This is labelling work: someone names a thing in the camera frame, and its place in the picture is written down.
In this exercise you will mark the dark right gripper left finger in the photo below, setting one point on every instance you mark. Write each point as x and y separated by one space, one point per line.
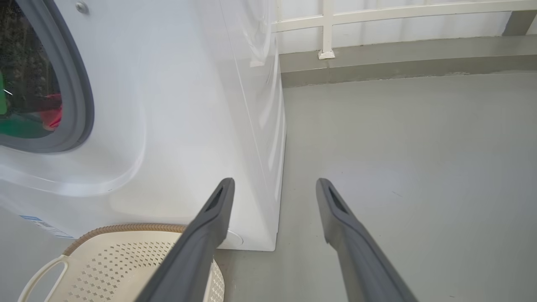
197 256

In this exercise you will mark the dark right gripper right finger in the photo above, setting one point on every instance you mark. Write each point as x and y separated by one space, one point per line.
361 264

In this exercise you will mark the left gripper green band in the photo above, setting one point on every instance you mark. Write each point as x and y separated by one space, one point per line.
2 92

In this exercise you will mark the red garment white stripes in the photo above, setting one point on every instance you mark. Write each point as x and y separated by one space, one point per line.
53 115

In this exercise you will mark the cream laundry basket brown rim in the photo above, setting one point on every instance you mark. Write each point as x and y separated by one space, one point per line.
117 268

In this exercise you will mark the white front-load washing machine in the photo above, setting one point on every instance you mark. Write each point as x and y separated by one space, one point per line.
180 126

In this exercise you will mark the blue energy label sticker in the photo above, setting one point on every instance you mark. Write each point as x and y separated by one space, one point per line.
46 226

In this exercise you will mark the white metal railing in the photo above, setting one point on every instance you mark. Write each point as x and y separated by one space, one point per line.
327 25

